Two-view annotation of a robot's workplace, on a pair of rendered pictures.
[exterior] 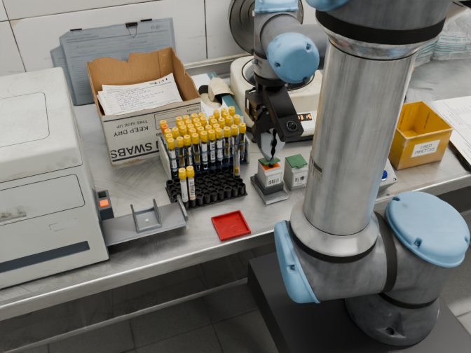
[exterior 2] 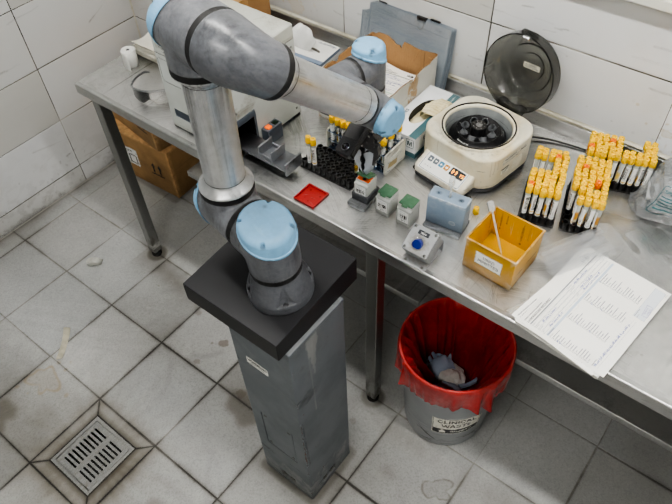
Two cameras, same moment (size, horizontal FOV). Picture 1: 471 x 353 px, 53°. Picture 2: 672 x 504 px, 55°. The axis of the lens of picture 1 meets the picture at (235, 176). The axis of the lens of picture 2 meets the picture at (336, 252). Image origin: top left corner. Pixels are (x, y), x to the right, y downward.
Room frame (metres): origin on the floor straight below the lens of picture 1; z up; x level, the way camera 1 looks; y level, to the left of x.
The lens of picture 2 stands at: (0.12, -1.10, 2.08)
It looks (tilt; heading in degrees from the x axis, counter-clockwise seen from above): 49 degrees down; 60
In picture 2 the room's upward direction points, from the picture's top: 3 degrees counter-clockwise
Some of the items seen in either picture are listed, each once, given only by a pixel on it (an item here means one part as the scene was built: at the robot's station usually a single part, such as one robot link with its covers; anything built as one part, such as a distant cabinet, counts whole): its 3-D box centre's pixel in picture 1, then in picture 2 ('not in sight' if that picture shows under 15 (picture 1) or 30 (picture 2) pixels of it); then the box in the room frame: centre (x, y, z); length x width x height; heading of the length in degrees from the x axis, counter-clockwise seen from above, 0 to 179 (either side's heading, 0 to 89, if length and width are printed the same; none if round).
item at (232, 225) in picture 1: (230, 225); (311, 195); (0.69, 0.01, 0.88); 0.07 x 0.07 x 0.01; 20
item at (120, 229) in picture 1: (136, 221); (266, 148); (0.66, 0.20, 0.92); 0.21 x 0.07 x 0.05; 110
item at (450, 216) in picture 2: not in sight; (447, 211); (0.93, -0.27, 0.92); 0.10 x 0.07 x 0.10; 117
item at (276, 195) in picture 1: (268, 183); (365, 194); (0.81, -0.08, 0.89); 0.09 x 0.05 x 0.04; 22
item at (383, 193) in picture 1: (369, 170); (426, 239); (0.83, -0.31, 0.92); 0.13 x 0.07 x 0.08; 20
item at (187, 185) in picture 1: (205, 173); (333, 154); (0.80, 0.07, 0.93); 0.17 x 0.09 x 0.11; 111
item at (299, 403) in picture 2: not in sight; (298, 395); (0.46, -0.26, 0.44); 0.20 x 0.20 x 0.87; 20
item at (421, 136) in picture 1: (409, 134); (502, 247); (0.96, -0.44, 0.93); 0.13 x 0.13 x 0.10; 18
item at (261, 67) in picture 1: (271, 62); not in sight; (0.82, -0.07, 1.20); 0.08 x 0.08 x 0.05
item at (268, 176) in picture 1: (269, 175); (365, 186); (0.81, -0.08, 0.92); 0.05 x 0.04 x 0.06; 22
